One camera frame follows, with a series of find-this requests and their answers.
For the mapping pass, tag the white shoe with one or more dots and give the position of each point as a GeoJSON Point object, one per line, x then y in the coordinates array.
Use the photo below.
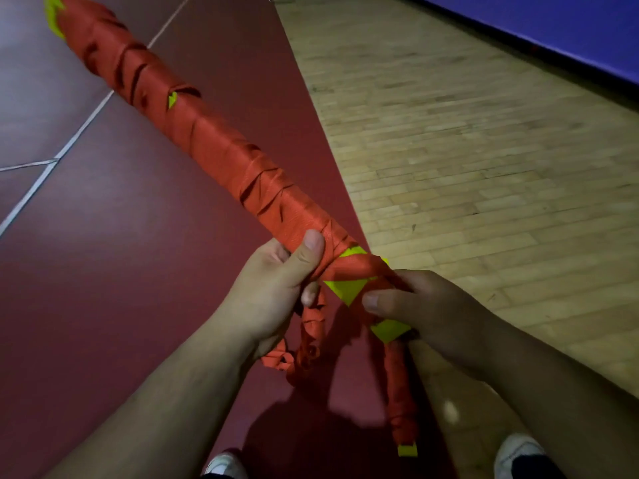
{"type": "Point", "coordinates": [227, 466]}
{"type": "Point", "coordinates": [514, 451]}

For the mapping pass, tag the white left shoe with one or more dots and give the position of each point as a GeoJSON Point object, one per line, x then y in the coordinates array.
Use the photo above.
{"type": "Point", "coordinates": [227, 466]}

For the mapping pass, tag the person's left forearm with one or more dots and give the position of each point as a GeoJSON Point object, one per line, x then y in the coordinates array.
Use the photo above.
{"type": "Point", "coordinates": [155, 419]}

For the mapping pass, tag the person's right forearm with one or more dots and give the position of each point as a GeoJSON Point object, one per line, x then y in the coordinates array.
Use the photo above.
{"type": "Point", "coordinates": [569, 419]}

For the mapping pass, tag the person's right hand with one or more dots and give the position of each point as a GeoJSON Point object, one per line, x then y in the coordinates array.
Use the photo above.
{"type": "Point", "coordinates": [444, 319]}

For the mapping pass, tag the white right shoe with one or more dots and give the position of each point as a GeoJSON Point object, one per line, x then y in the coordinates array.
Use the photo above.
{"type": "Point", "coordinates": [514, 451]}

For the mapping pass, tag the person's left hand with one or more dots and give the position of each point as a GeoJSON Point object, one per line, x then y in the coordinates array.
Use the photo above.
{"type": "Point", "coordinates": [269, 294]}

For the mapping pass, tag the black right trouser leg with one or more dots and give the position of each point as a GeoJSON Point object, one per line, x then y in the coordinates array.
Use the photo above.
{"type": "Point", "coordinates": [539, 467]}

